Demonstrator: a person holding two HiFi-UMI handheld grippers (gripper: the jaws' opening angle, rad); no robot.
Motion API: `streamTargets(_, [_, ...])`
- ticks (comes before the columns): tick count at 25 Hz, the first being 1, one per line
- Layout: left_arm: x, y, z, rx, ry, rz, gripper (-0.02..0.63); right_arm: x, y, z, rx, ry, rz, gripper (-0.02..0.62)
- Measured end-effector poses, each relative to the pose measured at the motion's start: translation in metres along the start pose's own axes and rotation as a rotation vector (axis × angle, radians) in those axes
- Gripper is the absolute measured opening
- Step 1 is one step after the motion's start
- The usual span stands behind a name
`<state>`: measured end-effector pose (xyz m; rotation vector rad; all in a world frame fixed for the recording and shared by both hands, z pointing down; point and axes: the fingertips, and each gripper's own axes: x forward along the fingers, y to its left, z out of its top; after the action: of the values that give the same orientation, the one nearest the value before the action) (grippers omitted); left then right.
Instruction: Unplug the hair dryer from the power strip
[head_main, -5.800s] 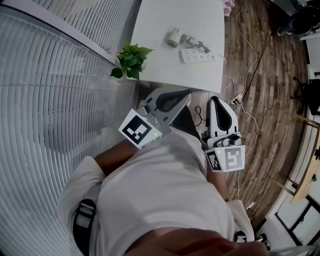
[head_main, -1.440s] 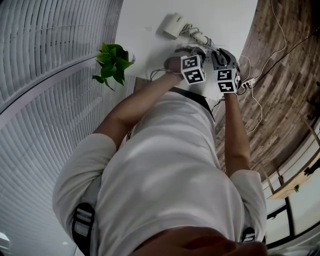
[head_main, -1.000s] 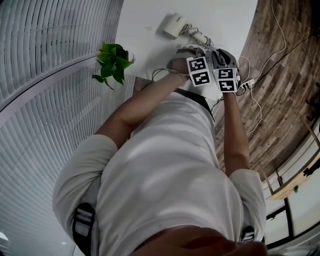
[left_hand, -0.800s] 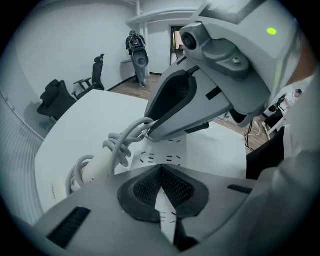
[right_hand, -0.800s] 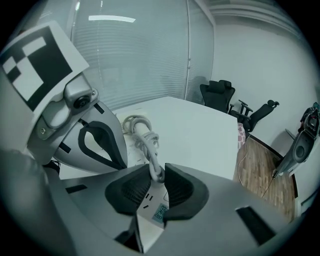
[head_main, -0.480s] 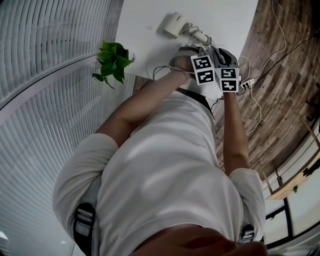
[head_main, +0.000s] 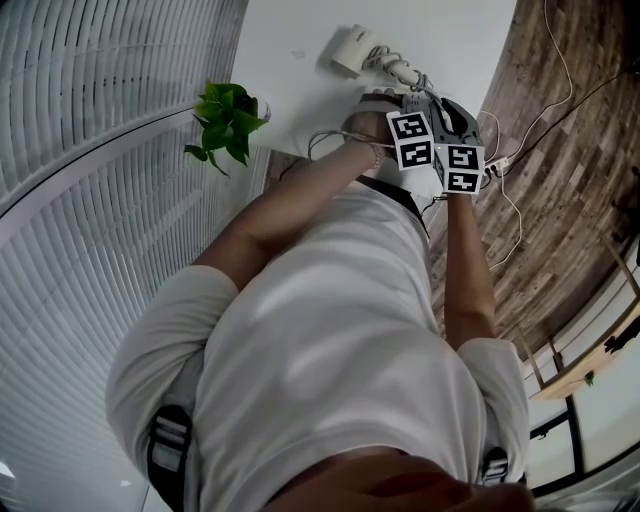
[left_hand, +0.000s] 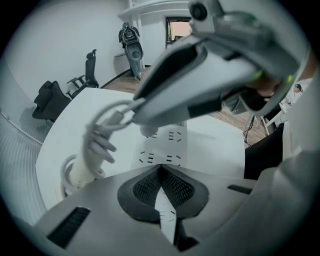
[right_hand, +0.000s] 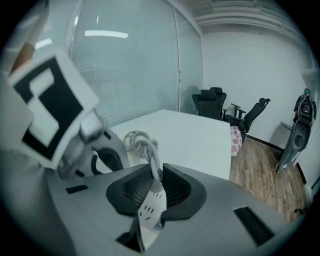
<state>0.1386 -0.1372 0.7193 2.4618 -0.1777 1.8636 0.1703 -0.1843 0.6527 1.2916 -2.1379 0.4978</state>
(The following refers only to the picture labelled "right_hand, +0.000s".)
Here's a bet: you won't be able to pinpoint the black high-back office chair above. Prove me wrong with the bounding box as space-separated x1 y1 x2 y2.
191 86 227 121

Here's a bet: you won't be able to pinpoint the person's left forearm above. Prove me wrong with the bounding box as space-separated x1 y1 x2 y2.
9 42 36 76

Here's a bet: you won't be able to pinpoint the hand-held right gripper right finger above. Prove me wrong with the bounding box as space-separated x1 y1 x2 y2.
149 162 291 256

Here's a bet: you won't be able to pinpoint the white table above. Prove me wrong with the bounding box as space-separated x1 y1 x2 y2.
109 109 232 181

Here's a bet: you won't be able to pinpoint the long white cable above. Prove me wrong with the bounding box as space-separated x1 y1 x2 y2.
239 136 255 196

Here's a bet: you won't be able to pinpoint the pink checkered cloth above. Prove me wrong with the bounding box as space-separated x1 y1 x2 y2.
229 125 245 156

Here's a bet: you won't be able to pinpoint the black cable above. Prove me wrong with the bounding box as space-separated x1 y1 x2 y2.
264 169 279 204

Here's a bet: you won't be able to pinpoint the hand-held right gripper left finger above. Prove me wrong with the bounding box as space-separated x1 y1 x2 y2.
47 163 155 256

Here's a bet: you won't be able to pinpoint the white ceiling pipes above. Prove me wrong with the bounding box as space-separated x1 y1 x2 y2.
194 11 310 45

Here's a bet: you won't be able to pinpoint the white power strip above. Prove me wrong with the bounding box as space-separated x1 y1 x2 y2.
134 188 168 252

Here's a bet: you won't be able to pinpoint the person's white shirt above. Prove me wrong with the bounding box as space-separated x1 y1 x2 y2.
7 0 51 51

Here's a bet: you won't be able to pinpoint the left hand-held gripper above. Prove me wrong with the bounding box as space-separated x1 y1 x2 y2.
1 47 131 180

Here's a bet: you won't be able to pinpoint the black office chair with armrests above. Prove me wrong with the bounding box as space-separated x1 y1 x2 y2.
223 97 271 135

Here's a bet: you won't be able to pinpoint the white power cable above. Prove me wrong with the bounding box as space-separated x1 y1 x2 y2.
123 129 165 187

